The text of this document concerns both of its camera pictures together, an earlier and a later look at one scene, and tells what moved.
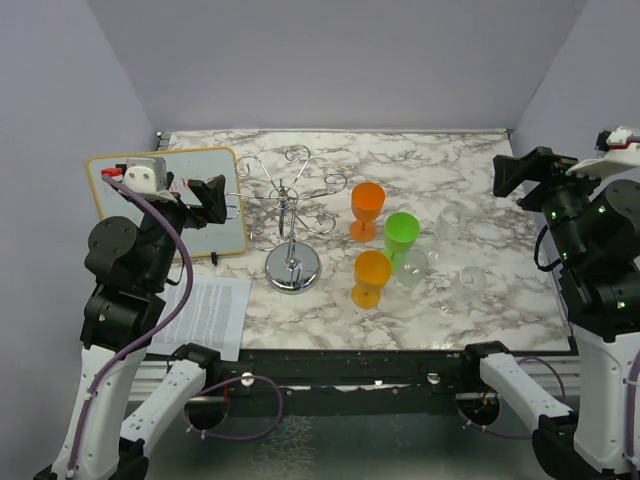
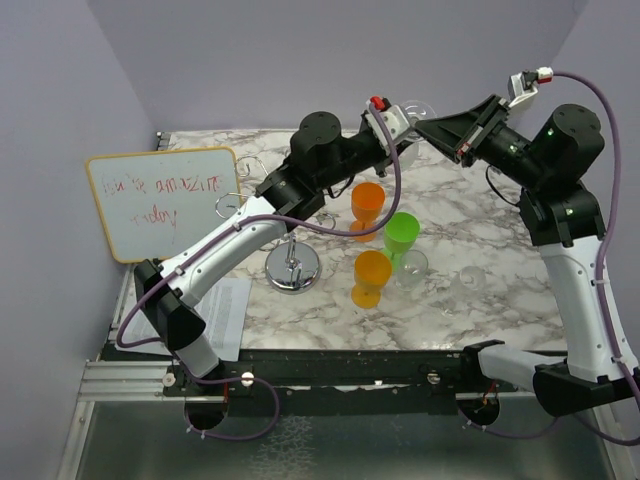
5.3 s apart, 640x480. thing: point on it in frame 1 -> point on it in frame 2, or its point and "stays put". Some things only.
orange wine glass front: x=371 y=270 stays put
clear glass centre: x=413 y=266 stays put
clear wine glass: x=449 y=226 -> x=415 y=112
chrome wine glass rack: x=294 y=268 stays put
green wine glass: x=401 y=233 stays put
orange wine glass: x=368 y=199 stays put
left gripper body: x=183 y=216 -> x=363 y=148
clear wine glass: x=466 y=283 stays put
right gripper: x=539 y=162 -> x=464 y=132
